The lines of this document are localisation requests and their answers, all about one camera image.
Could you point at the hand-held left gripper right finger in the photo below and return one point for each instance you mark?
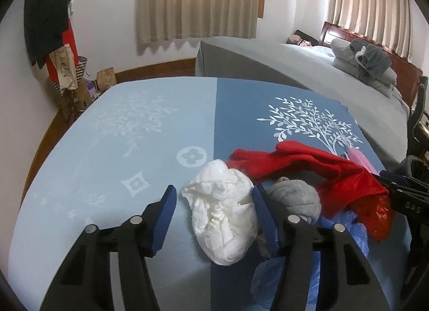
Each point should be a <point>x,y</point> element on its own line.
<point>264,223</point>

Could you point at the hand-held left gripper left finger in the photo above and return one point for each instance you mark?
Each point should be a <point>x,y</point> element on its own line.
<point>162,220</point>

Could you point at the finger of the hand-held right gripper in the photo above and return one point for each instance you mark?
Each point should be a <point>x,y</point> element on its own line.
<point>405,178</point>
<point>407,190</point>

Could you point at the red plastic bag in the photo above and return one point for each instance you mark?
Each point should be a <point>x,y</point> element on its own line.
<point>377,217</point>

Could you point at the grey sock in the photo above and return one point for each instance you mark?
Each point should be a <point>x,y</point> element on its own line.
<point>298,198</point>

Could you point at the white plastic bag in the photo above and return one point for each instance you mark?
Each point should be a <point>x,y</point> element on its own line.
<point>221,217</point>

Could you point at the pink packet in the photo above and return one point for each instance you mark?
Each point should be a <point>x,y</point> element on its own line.
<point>362,161</point>

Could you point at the blue plastic bag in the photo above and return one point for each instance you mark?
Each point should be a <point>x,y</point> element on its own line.
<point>352,230</point>

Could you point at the red glove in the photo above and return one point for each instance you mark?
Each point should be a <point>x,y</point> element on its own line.
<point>318,166</point>

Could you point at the black metal chair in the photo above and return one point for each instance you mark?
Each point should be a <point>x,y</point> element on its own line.
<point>419,113</point>

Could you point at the blue tree-print tablecloth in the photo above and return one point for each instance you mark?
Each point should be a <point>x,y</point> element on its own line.
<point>117,146</point>

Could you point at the grey pillow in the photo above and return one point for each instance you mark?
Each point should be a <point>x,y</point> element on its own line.
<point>390,89</point>

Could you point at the reddish wooden headboard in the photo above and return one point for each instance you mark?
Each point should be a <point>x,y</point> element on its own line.
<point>402,62</point>

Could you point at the dark grey garment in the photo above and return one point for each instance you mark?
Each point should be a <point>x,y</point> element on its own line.
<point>372,57</point>

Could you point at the folded light grey quilt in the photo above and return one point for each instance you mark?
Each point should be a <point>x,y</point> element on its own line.
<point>343,57</point>

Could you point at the brown cardboard box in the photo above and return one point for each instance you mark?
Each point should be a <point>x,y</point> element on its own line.
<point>78,99</point>

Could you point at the brown paper bag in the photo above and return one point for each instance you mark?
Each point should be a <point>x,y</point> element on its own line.
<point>106,79</point>

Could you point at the small purple appliance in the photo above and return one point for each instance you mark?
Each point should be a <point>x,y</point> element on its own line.
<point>90,87</point>

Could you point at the bed with grey sheet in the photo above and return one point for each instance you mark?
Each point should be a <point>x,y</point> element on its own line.
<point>268,62</point>

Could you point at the striped bag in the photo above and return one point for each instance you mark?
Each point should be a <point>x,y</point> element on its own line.
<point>80,71</point>

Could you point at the dark pillow on bed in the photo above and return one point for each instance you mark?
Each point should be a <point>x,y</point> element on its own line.
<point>306,36</point>

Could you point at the narrow beige curtain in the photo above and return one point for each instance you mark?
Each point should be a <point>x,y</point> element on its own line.
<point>368,5</point>

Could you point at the pink bundle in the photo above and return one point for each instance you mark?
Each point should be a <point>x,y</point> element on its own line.
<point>295,40</point>

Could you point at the cream printed tote bag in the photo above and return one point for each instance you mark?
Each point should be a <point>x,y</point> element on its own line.
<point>63,66</point>

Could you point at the red garment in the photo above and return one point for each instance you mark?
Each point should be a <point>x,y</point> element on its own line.
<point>68,36</point>

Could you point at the black jacket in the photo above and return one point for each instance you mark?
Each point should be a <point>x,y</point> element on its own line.
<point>45,15</point>

